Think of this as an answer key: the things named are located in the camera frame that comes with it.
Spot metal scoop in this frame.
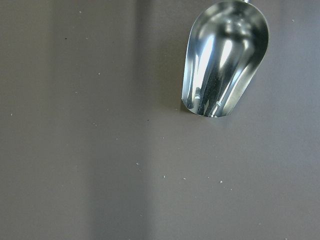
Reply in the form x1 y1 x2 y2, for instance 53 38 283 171
181 0 269 118

